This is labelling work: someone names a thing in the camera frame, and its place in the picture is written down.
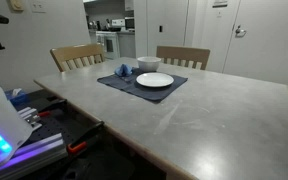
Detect white bowl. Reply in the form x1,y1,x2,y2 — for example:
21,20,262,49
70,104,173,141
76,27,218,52
136,56,163,73

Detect microwave oven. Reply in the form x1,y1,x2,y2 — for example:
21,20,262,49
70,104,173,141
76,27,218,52
124,16,136,32

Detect dark blue woven placemat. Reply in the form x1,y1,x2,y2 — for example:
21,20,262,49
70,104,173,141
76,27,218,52
96,67,189,103

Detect silver lever door handle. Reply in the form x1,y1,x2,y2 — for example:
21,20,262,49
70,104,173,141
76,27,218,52
234,24,248,38

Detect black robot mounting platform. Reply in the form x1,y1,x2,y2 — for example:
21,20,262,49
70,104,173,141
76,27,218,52
12,89,106,180

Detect white door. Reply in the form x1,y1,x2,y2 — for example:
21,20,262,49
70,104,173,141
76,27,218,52
223,0,288,86

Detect grey kitchen cabinet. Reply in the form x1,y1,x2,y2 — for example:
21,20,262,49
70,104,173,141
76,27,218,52
117,31,137,59

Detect beige round thermostat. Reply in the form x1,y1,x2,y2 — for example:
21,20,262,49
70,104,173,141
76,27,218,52
9,0,25,12

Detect dark coffee maker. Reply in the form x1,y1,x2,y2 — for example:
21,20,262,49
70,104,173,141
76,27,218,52
88,19,102,32

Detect black clamp orange handle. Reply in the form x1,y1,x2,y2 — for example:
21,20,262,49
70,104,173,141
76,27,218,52
66,120,106,155
36,98,68,119

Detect door sign plate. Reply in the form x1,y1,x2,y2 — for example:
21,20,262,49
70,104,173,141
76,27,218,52
212,0,229,9

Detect wooden slat-back chair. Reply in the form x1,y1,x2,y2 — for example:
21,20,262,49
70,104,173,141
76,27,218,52
49,43,106,73
155,45,211,71

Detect white kitchen stove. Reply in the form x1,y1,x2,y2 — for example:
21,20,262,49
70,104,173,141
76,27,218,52
95,18,126,61

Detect blue folded cloth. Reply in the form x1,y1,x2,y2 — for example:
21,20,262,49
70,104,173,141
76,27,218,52
113,63,134,78

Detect silver fork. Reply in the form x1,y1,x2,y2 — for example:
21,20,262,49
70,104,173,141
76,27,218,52
116,75,137,84

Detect white round plate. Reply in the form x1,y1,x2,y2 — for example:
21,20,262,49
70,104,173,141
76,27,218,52
135,72,175,89

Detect blue tissue box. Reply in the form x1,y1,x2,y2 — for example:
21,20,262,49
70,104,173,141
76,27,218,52
4,87,28,107

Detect white wall switch plate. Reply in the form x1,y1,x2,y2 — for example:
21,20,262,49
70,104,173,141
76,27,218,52
30,0,48,14

